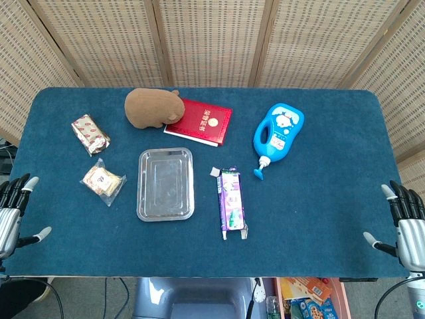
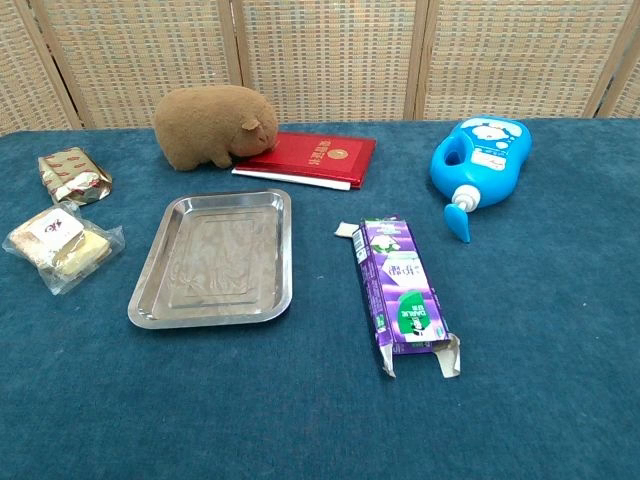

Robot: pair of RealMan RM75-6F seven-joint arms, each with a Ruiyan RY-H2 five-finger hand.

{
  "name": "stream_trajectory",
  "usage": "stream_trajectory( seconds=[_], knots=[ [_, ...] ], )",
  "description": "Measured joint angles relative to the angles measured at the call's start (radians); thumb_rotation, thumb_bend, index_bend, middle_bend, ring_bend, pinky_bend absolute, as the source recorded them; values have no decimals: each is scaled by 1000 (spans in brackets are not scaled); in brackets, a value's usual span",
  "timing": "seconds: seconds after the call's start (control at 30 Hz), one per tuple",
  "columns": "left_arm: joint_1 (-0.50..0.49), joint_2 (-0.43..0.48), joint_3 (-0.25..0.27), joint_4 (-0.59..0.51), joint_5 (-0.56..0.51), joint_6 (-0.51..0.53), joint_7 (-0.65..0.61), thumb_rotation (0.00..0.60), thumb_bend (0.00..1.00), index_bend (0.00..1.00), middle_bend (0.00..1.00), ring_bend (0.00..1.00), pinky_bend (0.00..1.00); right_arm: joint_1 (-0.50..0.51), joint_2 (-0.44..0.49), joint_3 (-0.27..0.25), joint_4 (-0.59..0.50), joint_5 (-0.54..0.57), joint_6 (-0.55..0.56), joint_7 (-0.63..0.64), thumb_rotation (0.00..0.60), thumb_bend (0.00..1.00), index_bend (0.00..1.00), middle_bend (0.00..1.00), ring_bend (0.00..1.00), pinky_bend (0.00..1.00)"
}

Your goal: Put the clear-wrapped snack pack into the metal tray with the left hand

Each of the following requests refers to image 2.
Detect blue tablecloth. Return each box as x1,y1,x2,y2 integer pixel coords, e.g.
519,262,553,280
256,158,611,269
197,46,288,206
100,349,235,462
0,117,640,480

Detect woven folding screen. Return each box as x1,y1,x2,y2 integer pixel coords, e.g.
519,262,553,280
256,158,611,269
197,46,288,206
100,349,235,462
0,0,640,137

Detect blue pump bottle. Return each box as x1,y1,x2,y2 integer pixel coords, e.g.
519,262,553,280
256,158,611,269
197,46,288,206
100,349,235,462
429,115,534,245

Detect brown capybara plush toy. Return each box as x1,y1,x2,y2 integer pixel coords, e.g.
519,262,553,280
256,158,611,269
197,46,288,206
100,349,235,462
152,84,280,172

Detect gold foil wrapped snack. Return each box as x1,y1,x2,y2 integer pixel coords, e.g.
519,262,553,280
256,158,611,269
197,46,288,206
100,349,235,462
37,146,114,207

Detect bread in clear plastic bag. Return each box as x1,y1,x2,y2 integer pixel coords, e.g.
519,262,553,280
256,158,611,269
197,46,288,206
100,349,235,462
1,201,125,296

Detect silver metal tray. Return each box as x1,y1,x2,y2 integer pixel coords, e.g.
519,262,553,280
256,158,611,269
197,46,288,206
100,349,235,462
127,188,294,330

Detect red certificate book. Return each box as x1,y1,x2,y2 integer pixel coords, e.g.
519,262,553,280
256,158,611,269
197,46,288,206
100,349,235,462
231,131,378,192

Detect purple toothpaste box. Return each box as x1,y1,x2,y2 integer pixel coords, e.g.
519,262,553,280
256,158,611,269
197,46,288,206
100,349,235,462
334,215,462,379

